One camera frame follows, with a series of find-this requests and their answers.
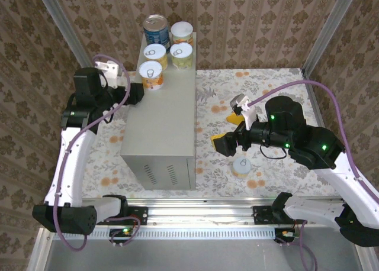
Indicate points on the orange label tin can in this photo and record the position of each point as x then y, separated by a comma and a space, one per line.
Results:
151, 81
241, 170

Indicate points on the yellow label tin can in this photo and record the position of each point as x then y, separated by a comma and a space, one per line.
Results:
154, 52

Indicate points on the green label tin can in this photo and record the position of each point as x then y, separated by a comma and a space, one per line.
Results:
180, 62

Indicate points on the tall blue tin can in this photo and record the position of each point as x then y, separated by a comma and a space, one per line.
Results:
157, 35

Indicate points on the peach label tin can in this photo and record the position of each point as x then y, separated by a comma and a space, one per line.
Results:
181, 29

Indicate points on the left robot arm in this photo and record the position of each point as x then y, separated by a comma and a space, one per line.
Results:
74, 164

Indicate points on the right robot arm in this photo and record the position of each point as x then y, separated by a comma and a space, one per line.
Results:
349, 182

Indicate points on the grey metal box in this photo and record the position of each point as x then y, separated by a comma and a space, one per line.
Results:
163, 120

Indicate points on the floral patterned table cover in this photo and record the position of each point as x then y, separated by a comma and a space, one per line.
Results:
251, 75

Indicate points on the small black controller board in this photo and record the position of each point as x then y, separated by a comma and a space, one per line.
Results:
284, 234
118, 233

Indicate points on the grey metal lower shelf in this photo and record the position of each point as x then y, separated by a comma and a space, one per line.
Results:
192, 256

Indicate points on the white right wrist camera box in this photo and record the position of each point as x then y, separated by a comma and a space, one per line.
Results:
238, 101

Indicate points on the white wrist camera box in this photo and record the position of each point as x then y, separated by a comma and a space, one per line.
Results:
106, 67
238, 101

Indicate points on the aluminium table side rail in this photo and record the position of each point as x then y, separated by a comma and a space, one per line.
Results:
313, 96

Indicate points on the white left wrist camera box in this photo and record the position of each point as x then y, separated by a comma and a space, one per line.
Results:
106, 67

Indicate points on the long aluminium base rail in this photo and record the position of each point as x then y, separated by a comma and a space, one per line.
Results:
201, 212

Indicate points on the aluminium frame post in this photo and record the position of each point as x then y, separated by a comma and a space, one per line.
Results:
330, 31
68, 31

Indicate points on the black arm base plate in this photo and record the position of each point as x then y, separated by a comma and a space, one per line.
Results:
139, 216
262, 216

